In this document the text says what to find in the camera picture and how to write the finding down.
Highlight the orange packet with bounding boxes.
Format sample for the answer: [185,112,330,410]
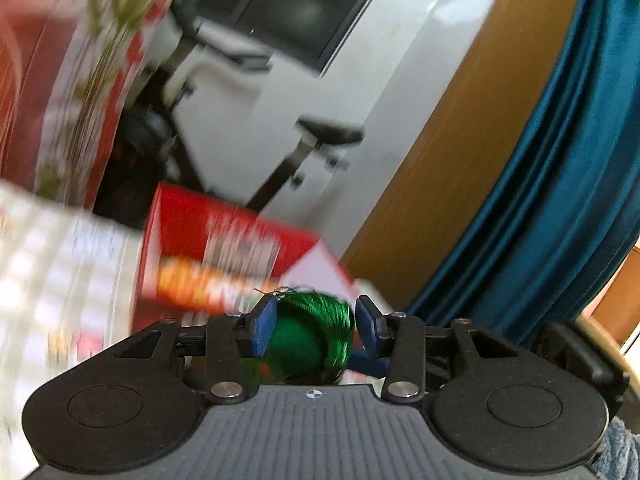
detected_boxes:
[155,256,253,311]

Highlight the black exercise bike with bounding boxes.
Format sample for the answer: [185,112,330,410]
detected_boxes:
[95,0,366,231]

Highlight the green checkered tablecloth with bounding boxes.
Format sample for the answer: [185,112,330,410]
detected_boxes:
[0,180,151,461]

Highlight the wooden door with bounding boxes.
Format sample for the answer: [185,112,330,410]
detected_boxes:
[340,0,586,286]

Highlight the teal curtain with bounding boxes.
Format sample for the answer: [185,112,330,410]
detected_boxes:
[405,0,640,346]

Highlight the green yarn ball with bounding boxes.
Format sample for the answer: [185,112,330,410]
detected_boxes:
[255,287,357,386]

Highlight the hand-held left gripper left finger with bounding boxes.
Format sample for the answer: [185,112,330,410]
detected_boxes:
[107,295,278,405]

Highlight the dark framed window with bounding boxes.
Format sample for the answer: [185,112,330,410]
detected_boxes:
[197,0,401,73]

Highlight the red cardboard box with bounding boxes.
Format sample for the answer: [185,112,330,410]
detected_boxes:
[134,182,396,331]

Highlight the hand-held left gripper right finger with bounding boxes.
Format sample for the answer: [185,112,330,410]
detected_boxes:
[356,296,521,403]

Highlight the blue fuzzy garment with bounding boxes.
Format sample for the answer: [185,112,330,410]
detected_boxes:
[597,415,640,480]

